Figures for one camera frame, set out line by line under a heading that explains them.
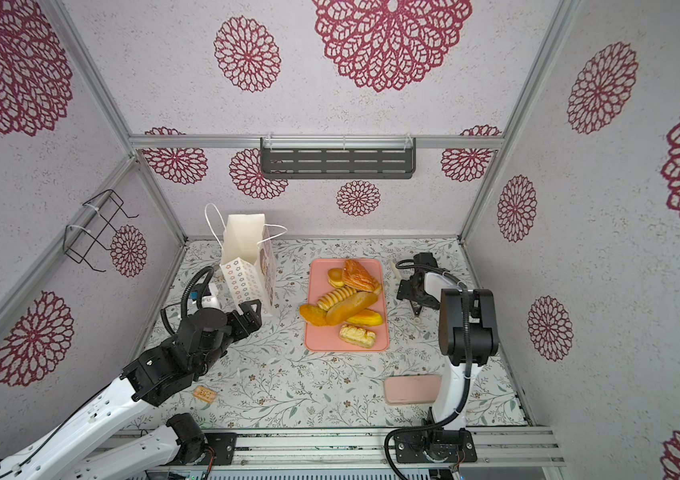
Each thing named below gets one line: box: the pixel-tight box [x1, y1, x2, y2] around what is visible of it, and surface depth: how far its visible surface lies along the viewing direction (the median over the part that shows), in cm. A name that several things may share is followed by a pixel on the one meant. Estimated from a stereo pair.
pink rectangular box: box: [383, 374, 442, 405], surface depth 84 cm
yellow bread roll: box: [346, 308, 383, 327], surface depth 95 cm
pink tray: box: [299, 258, 389, 351], surface depth 96 cm
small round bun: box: [327, 268, 345, 287], surface depth 104 cm
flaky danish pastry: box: [342, 259, 380, 293], surface depth 101 cm
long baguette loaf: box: [325, 292, 378, 326], surface depth 94 cm
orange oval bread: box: [299, 304, 327, 327], surface depth 94 cm
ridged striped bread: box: [316, 285, 357, 311], surface depth 99 cm
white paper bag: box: [220, 214, 277, 315], surface depth 90 cm
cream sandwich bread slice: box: [339, 324, 376, 349], surface depth 90 cm
